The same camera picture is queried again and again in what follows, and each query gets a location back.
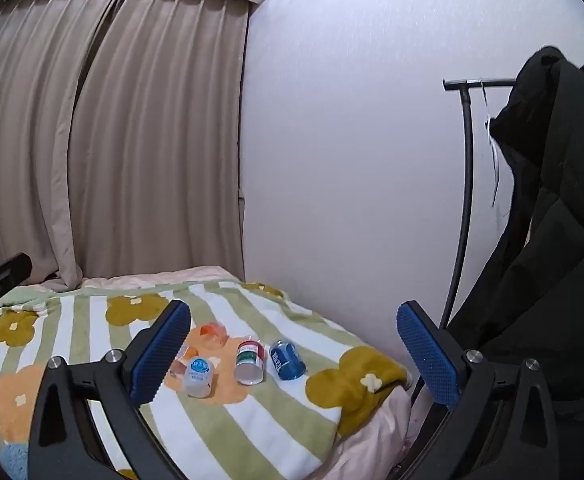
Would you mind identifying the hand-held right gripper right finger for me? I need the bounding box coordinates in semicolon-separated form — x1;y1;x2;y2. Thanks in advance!
396;301;561;480

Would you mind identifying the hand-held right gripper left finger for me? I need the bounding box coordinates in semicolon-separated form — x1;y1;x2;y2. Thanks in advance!
28;299;193;480

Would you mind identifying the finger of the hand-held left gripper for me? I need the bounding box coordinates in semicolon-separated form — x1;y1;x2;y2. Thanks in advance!
0;253;33;306

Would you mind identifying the clear cup orange print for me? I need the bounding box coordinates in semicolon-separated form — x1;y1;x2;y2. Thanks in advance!
169;345;201;379

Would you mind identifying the white cup blue label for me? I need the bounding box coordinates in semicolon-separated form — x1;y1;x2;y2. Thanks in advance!
182;357;217;399

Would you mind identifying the orange transparent cup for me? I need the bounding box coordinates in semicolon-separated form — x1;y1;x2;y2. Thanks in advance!
199;322;229;349

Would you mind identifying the cup with red green label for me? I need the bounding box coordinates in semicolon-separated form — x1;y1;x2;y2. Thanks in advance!
234;338;267;386

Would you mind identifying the pink bed sheet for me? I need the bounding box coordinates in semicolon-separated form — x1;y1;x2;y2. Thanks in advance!
79;265;425;480

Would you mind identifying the beige curtain panel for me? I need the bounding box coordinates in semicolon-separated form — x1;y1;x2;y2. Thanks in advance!
66;0;251;286
0;0;125;293

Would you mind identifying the striped floral blanket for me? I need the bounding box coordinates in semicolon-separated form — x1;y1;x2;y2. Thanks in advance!
0;280;416;480

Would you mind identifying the black padded coat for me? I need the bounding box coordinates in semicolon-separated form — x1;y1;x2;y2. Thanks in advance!
442;46;584;413

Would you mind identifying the black metal coat rack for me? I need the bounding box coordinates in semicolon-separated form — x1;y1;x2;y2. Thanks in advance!
439;77;519;332

